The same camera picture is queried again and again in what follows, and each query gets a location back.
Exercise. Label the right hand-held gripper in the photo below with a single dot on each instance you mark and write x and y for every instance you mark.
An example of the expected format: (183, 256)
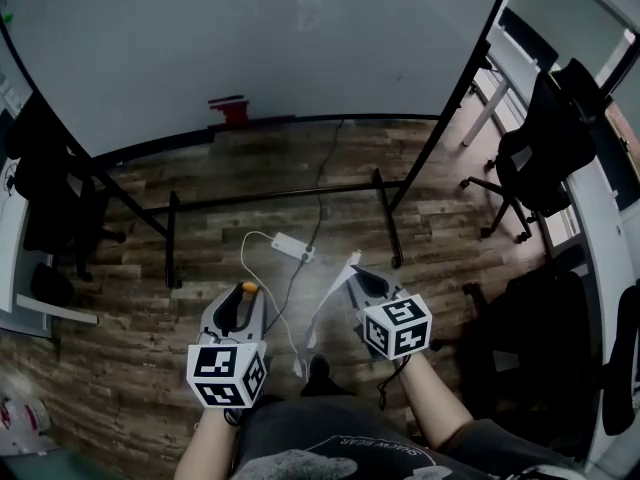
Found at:
(397, 325)

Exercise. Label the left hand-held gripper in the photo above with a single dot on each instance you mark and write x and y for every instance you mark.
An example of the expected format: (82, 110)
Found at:
(225, 368)

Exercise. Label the large whiteboard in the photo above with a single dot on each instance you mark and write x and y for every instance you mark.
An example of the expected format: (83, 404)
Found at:
(240, 43)

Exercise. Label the person's left forearm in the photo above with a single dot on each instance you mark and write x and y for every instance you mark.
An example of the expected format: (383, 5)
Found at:
(207, 443)

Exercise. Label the person's right forearm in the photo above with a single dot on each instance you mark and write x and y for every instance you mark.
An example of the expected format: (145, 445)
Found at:
(430, 398)

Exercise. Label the black whiteboard stand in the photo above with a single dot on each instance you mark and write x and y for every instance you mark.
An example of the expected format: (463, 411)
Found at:
(172, 238)

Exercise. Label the red whiteboard eraser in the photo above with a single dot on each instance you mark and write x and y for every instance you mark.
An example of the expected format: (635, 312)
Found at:
(231, 110)

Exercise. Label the white power strip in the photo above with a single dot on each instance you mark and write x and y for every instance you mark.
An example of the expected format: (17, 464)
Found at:
(292, 246)

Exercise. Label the person's black shoe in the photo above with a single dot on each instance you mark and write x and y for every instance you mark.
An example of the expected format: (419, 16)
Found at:
(320, 378)

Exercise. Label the person's dark printed t-shirt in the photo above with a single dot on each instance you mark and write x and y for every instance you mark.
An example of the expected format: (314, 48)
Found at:
(350, 443)

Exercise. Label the black round stool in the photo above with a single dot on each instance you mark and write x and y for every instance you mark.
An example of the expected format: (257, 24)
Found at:
(51, 285)

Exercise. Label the black mesh office chair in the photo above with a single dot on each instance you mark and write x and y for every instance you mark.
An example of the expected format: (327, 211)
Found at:
(545, 153)

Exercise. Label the white and red bag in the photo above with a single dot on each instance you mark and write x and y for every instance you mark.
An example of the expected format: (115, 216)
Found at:
(22, 420)

